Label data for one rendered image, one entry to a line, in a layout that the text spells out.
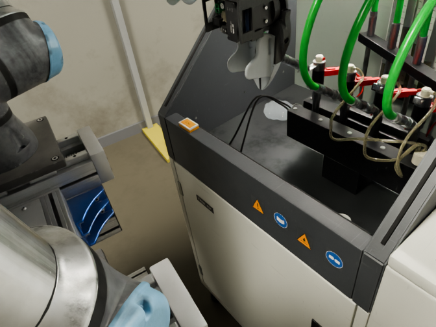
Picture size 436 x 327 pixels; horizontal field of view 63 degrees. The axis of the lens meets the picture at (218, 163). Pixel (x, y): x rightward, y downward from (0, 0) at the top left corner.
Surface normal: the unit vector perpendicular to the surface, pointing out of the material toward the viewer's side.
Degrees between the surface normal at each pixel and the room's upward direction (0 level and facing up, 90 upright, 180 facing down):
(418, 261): 0
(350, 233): 0
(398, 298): 90
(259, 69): 93
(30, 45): 61
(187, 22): 90
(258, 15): 90
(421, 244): 0
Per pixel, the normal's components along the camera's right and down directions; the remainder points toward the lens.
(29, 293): 0.97, 0.00
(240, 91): 0.63, 0.44
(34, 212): -0.11, -0.76
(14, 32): 0.53, 0.00
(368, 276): -0.77, 0.48
